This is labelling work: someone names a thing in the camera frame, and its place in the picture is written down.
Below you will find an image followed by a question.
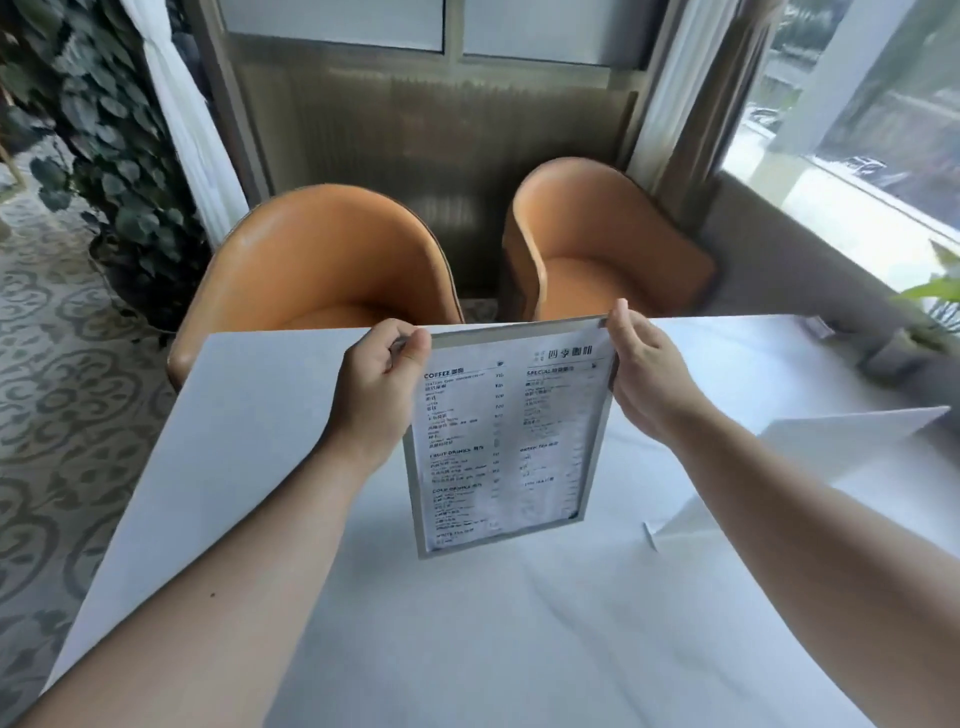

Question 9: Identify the person's left hand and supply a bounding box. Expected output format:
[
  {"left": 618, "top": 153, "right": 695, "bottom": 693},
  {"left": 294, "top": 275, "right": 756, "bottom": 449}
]
[{"left": 328, "top": 317, "right": 434, "bottom": 475}]

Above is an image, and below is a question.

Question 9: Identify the person's right hand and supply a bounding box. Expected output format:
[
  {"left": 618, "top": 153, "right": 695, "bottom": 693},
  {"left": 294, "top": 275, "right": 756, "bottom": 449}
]
[{"left": 605, "top": 297, "right": 715, "bottom": 445}]

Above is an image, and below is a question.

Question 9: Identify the framed white menu card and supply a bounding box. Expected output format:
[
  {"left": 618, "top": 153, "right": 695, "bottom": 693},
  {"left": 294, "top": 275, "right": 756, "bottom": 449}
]
[{"left": 402, "top": 315, "right": 618, "bottom": 561}]

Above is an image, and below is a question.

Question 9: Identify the person's right forearm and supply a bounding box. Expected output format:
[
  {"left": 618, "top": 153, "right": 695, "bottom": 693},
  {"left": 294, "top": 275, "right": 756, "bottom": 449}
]
[{"left": 663, "top": 400, "right": 960, "bottom": 728}]

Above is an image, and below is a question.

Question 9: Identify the person's left forearm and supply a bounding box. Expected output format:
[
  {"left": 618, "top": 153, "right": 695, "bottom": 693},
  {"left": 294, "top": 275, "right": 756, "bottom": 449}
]
[{"left": 13, "top": 431, "right": 412, "bottom": 728}]

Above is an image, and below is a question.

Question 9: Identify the orange leather tub chair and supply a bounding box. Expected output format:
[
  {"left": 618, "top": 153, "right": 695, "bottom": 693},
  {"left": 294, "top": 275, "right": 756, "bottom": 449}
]
[
  {"left": 500, "top": 156, "right": 722, "bottom": 324},
  {"left": 165, "top": 184, "right": 467, "bottom": 392}
]

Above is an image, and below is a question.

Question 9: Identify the ribbed glass partition panel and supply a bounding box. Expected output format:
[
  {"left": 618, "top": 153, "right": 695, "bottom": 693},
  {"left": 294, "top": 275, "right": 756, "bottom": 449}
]
[{"left": 225, "top": 33, "right": 648, "bottom": 303}]

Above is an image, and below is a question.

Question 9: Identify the white folded table card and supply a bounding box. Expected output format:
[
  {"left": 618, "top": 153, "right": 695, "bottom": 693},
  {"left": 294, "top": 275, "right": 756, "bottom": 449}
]
[{"left": 642, "top": 405, "right": 953, "bottom": 553}]

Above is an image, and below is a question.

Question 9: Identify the white sheer curtain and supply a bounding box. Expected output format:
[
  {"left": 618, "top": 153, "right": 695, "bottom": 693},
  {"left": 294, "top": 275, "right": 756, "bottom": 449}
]
[
  {"left": 120, "top": 0, "right": 250, "bottom": 250},
  {"left": 625, "top": 0, "right": 786, "bottom": 198}
]

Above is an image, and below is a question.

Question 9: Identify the grey plant pot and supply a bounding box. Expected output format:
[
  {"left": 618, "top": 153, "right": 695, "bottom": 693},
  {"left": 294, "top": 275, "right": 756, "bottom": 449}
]
[{"left": 855, "top": 327, "right": 960, "bottom": 393}]

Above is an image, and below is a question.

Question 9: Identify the white tablecloth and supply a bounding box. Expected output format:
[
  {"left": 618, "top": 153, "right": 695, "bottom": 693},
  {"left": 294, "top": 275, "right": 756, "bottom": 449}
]
[{"left": 43, "top": 313, "right": 960, "bottom": 728}]

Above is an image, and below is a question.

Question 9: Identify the small green potted plant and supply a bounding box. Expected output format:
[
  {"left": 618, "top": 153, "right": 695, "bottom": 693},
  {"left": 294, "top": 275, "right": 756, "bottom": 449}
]
[{"left": 891, "top": 240, "right": 960, "bottom": 354}]

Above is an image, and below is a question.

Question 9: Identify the large glass window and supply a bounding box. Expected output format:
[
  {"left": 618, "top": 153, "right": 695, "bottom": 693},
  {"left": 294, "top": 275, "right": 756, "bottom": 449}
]
[{"left": 718, "top": 0, "right": 960, "bottom": 295}]

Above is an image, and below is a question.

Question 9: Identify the large green leafy plant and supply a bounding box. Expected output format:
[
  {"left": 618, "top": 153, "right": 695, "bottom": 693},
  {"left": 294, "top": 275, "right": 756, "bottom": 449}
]
[{"left": 0, "top": 0, "right": 213, "bottom": 333}]

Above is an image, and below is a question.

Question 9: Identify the brown partition frame post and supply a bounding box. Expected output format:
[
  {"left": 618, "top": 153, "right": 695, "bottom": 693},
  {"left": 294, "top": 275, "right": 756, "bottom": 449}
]
[{"left": 183, "top": 0, "right": 273, "bottom": 210}]

